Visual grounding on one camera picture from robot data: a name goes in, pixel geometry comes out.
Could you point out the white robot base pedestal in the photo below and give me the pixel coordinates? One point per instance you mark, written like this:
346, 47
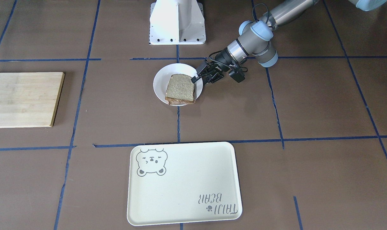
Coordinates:
177, 22

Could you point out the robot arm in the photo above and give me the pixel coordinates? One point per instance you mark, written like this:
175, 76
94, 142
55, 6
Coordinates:
254, 40

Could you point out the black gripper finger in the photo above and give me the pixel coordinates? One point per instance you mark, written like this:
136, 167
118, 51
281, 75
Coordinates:
204, 72

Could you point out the cream bear serving tray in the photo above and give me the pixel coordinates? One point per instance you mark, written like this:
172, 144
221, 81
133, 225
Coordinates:
183, 183

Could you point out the wooden cutting board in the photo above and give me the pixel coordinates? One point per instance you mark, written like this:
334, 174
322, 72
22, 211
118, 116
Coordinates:
29, 99

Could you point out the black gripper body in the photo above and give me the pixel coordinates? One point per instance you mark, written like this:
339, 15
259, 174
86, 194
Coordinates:
224, 57

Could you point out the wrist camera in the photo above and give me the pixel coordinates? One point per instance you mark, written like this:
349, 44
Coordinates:
237, 73

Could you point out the brown bread slice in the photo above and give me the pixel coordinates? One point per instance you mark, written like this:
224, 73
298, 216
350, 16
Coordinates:
180, 90

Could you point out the white round plate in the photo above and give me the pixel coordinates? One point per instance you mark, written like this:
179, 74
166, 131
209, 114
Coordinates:
163, 76

